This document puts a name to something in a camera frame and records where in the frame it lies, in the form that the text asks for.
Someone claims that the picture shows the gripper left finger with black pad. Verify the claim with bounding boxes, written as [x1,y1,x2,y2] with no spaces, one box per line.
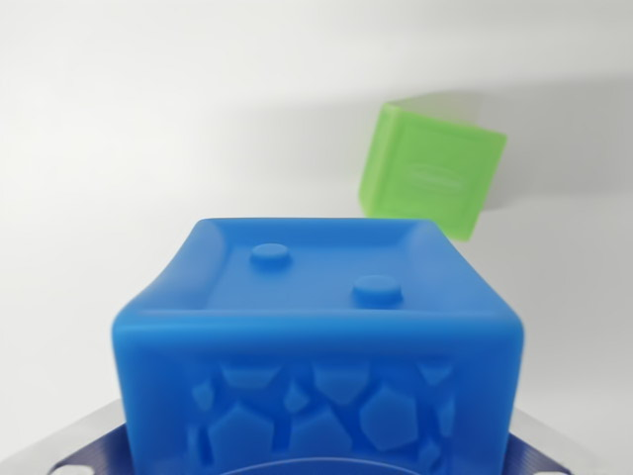
[46,399,132,475]

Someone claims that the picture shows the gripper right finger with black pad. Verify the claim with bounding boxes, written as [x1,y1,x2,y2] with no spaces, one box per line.
[504,408,594,475]

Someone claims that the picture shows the blue textured rubber cube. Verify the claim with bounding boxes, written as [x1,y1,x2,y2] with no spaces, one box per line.
[110,216,526,475]

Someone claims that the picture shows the green rubber cube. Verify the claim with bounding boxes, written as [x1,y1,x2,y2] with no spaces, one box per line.
[359,100,509,243]

